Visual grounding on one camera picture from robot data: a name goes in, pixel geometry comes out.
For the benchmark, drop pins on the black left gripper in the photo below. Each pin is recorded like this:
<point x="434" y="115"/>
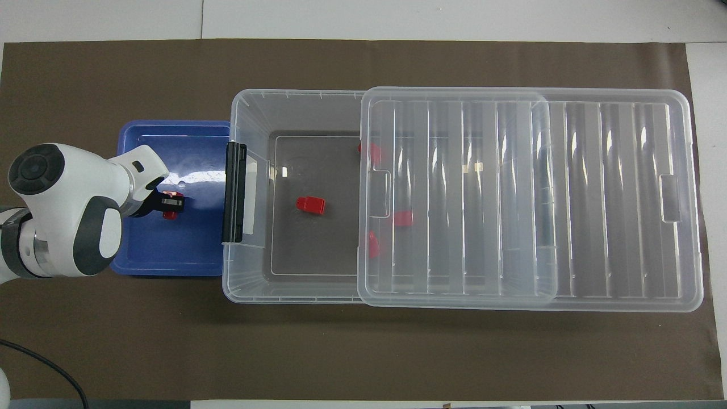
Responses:
<point x="149" y="203"/>

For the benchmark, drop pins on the red block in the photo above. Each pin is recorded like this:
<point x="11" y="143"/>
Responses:
<point x="370" y="152"/>
<point x="373" y="245"/>
<point x="402" y="218"/>
<point x="310" y="205"/>
<point x="169" y="213"/>

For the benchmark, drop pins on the clear ribbed box lid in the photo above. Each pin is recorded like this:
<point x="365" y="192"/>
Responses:
<point x="596" y="227"/>

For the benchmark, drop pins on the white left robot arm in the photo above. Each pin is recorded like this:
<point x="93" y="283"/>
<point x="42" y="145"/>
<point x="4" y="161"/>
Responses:
<point x="68" y="187"/>

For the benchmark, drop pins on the blue plastic tray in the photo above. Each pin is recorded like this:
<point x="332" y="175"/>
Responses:
<point x="193" y="250"/>

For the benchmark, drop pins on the clear plastic storage box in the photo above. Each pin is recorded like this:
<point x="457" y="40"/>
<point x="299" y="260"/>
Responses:
<point x="318" y="255"/>

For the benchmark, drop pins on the brown table mat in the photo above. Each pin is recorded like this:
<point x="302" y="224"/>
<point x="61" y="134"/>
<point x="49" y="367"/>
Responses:
<point x="363" y="352"/>

